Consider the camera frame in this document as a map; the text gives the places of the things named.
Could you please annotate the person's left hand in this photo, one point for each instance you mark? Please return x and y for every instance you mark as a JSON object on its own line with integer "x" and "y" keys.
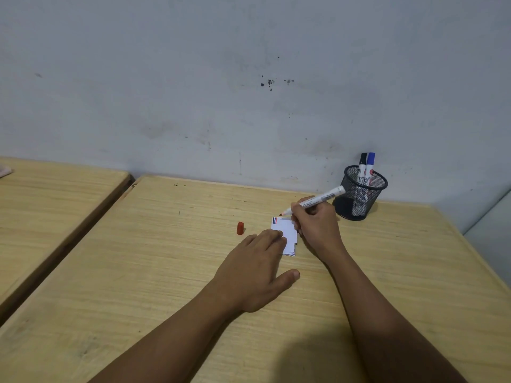
{"x": 249, "y": 275}

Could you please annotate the person's right hand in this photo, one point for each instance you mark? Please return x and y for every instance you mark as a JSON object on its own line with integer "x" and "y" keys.
{"x": 319, "y": 229}

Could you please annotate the person's right fingers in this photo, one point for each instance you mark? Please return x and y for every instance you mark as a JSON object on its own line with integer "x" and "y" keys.
{"x": 304, "y": 217}

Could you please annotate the person's left little finger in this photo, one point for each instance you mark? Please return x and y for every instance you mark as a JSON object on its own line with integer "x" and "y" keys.
{"x": 246, "y": 242}

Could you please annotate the person's left middle finger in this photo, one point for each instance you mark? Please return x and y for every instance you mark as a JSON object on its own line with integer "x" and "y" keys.
{"x": 271, "y": 239}

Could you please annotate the person's left thumb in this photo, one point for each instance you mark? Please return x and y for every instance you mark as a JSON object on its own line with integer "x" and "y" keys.
{"x": 288, "y": 279}

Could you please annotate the white striped paper card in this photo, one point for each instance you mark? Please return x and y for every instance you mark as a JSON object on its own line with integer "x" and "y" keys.
{"x": 289, "y": 229}

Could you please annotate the white marker with red tip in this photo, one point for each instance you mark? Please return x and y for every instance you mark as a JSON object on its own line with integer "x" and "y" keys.
{"x": 325, "y": 196}

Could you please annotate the person's right forearm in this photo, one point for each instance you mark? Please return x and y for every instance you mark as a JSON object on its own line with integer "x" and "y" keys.
{"x": 379, "y": 323}

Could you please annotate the person's left forearm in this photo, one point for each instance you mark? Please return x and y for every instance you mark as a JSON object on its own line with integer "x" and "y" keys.
{"x": 171, "y": 339}

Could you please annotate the red marker cap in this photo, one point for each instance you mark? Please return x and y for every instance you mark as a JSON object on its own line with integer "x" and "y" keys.
{"x": 240, "y": 228}

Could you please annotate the black mesh pen holder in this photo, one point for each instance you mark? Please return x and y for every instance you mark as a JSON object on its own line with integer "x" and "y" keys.
{"x": 359, "y": 203}

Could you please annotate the black-capped white marker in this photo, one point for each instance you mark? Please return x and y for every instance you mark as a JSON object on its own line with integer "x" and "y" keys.
{"x": 362, "y": 165}

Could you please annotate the blue-capped white marker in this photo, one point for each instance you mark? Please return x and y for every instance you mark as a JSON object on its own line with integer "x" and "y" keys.
{"x": 370, "y": 161}

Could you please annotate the wooden side table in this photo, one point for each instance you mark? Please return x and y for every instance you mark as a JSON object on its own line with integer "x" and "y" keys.
{"x": 52, "y": 211}

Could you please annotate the pink object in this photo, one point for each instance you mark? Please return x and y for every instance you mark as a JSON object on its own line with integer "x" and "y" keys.
{"x": 4, "y": 171}

